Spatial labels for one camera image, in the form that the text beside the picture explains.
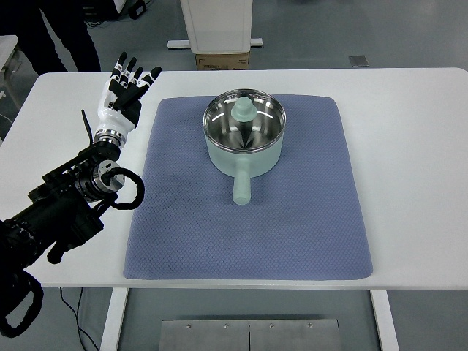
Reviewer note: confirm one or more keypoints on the green pot with handle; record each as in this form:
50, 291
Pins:
243, 167

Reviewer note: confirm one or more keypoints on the cardboard box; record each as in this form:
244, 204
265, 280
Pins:
222, 61

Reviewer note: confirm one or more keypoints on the glass pot lid green knob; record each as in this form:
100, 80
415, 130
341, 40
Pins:
244, 121

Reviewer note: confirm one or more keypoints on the left white table leg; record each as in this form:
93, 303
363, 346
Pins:
114, 319

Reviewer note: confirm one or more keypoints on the white pedestal column base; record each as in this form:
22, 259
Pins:
217, 27

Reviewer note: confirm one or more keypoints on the metal floor plate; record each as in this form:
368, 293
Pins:
323, 334

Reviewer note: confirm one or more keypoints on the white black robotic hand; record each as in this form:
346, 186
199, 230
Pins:
119, 107

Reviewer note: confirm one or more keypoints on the person in dark trousers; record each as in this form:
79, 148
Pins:
29, 21

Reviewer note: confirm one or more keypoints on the grey floor socket plate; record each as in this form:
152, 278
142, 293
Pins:
359, 61

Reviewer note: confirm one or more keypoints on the white table leg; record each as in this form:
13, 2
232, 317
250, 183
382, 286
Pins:
114, 319
384, 320

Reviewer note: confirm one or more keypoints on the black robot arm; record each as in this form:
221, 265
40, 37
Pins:
64, 214

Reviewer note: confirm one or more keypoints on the blue textured mat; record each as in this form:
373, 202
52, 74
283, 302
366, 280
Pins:
301, 220

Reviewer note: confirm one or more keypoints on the right white table leg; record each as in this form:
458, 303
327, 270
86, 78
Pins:
384, 320

